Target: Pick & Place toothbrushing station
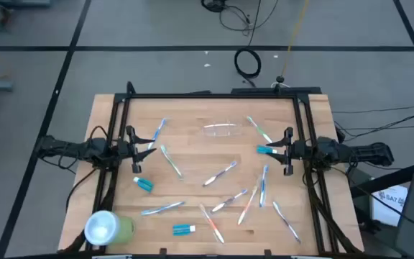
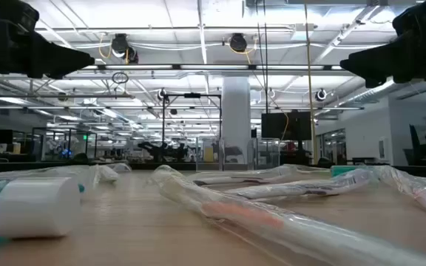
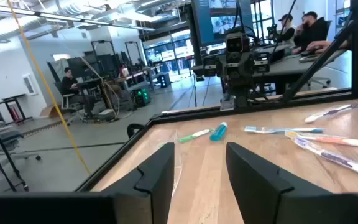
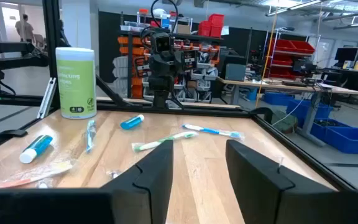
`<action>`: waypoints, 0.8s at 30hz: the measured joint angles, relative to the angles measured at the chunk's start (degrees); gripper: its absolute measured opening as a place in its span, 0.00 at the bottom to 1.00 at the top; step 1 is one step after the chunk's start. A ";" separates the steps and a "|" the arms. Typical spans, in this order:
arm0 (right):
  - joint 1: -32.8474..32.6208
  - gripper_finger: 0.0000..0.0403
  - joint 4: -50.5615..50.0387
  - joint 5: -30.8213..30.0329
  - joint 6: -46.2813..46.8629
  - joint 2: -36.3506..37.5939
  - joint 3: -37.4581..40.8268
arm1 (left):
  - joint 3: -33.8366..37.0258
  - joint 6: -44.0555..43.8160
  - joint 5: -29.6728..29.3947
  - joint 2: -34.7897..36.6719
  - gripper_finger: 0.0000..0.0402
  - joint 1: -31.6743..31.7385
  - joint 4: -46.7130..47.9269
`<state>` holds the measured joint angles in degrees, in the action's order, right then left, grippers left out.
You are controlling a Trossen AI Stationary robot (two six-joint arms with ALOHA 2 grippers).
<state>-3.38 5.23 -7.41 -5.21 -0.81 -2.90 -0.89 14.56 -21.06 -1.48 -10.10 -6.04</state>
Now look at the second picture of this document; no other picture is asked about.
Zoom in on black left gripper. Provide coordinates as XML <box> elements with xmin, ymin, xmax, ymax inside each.
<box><xmin>0</xmin><ymin>18</ymin><xmax>95</xmax><ymax>79</ymax></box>

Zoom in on blue mouthwash bottle white cap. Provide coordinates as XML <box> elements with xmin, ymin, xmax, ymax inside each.
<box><xmin>330</xmin><ymin>165</ymin><xmax>360</xmax><ymax>177</ymax></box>
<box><xmin>0</xmin><ymin>176</ymin><xmax>82</xmax><ymax>245</ymax></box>

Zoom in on purple toothbrush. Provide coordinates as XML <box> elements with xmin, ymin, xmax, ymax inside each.
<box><xmin>186</xmin><ymin>165</ymin><xmax>299</xmax><ymax>186</ymax></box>
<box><xmin>224</xmin><ymin>168</ymin><xmax>375</xmax><ymax>200</ymax></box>

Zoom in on black office chair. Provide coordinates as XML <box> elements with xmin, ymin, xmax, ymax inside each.
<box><xmin>408</xmin><ymin>124</ymin><xmax>426</xmax><ymax>156</ymax></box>

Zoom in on black television monitor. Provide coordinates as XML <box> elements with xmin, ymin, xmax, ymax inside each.
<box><xmin>260</xmin><ymin>112</ymin><xmax>312</xmax><ymax>141</ymax></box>

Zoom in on white building column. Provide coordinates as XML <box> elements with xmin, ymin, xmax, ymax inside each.
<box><xmin>222</xmin><ymin>75</ymin><xmax>251</xmax><ymax>166</ymax></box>

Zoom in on long strip light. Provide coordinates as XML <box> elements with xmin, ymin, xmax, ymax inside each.
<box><xmin>81</xmin><ymin>63</ymin><xmax>344</xmax><ymax>72</ymax></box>

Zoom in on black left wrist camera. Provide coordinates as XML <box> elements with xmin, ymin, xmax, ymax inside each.
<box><xmin>0</xmin><ymin>0</ymin><xmax>40</xmax><ymax>34</ymax></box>

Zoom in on black reel with yellow cable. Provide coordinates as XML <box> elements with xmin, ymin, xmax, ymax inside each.
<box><xmin>110</xmin><ymin>33</ymin><xmax>139</xmax><ymax>64</ymax></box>

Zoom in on yellow hanging cable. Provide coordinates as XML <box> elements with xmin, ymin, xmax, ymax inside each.
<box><xmin>304</xmin><ymin>0</ymin><xmax>317</xmax><ymax>166</ymax></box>

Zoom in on black framed glass enclosure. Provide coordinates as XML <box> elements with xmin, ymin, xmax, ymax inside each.
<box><xmin>31</xmin><ymin>127</ymin><xmax>98</xmax><ymax>162</ymax></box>

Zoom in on black hanging cable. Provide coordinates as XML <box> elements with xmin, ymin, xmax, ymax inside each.
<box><xmin>263</xmin><ymin>0</ymin><xmax>269</xmax><ymax>114</ymax></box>

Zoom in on black background station frame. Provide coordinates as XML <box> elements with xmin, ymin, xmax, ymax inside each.
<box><xmin>162</xmin><ymin>92</ymin><xmax>223</xmax><ymax>163</ymax></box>

